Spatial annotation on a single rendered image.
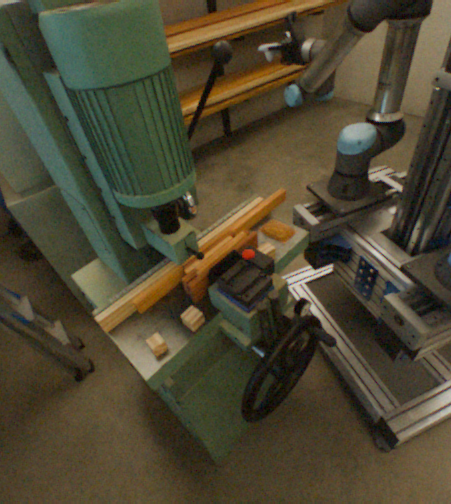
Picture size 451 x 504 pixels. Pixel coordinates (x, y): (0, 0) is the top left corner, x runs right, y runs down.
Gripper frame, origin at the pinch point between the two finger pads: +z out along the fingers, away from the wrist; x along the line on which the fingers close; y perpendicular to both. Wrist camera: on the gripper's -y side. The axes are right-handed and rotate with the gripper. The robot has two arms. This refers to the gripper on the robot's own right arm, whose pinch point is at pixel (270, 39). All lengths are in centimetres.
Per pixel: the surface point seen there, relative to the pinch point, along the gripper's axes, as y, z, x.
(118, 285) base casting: 30, -38, -107
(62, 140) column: -18, -42, -95
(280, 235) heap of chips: 25, -65, -60
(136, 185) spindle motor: -13, -64, -90
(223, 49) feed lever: -28, -68, -67
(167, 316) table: 20, -67, -99
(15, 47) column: -35, -42, -93
